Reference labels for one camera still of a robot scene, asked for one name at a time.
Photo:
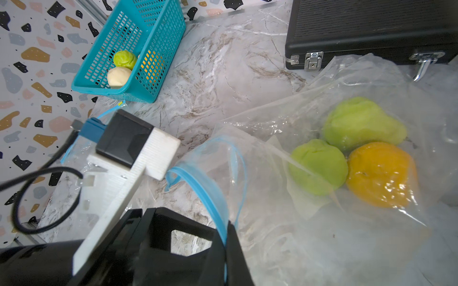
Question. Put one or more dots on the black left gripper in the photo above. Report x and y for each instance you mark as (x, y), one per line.
(137, 252)

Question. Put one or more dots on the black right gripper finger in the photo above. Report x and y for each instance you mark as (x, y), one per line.
(237, 270)

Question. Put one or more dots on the clear zip-top bag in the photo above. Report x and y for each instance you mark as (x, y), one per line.
(291, 237)
(77, 225)

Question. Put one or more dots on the beige fruit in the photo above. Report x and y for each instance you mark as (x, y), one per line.
(118, 77)

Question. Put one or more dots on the green pear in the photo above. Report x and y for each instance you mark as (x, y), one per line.
(359, 121)
(125, 59)

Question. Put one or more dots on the orange fruit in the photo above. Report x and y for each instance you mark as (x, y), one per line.
(153, 67)
(382, 175)

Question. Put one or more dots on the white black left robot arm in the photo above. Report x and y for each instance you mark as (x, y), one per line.
(43, 264)

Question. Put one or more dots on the green fruit in right bag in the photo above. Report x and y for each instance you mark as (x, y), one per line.
(324, 167)

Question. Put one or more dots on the teal plastic basket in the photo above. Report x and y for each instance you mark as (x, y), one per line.
(137, 27)

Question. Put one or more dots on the black ribbed carrying case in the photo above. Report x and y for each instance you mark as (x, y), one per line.
(403, 32)

